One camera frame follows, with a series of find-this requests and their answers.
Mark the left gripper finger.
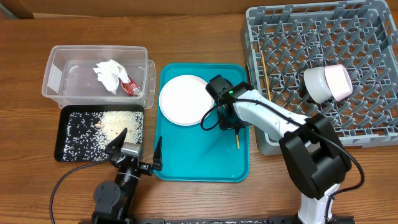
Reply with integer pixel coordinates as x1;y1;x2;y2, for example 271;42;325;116
104;128;127;154
152;136;162;171

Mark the wooden chopstick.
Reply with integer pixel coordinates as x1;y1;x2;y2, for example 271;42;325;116
236;134;240;150
261;50;272;101

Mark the pink plate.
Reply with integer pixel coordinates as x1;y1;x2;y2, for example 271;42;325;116
159;75;214;126

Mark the red snack wrapper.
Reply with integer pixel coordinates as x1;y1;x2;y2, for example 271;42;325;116
120;77;142;96

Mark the white napkin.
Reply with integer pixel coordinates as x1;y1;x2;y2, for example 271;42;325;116
93;60;130;95

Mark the grey bowl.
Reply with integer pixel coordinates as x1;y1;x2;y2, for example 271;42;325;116
303;67;332;103

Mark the pink bowl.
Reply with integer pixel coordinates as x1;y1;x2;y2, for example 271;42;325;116
325;64;353;101

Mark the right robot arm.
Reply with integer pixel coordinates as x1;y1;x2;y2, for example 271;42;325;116
211;82;351;223

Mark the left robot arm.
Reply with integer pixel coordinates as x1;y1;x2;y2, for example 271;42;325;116
91;128;162;224

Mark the spilled white rice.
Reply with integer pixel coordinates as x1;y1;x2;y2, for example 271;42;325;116
61;111;144;162

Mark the teal plastic tray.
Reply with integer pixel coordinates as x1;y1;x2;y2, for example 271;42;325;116
155;63;250;182

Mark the black rectangular tray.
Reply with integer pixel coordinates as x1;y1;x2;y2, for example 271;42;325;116
54;105;144;162

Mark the clear plastic bin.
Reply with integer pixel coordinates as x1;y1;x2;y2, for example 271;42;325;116
42;45;156;110

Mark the grey dish rack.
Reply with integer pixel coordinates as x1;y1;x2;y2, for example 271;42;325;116
241;1;397;147

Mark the black rail at table edge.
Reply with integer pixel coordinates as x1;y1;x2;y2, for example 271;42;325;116
79;214;355;224

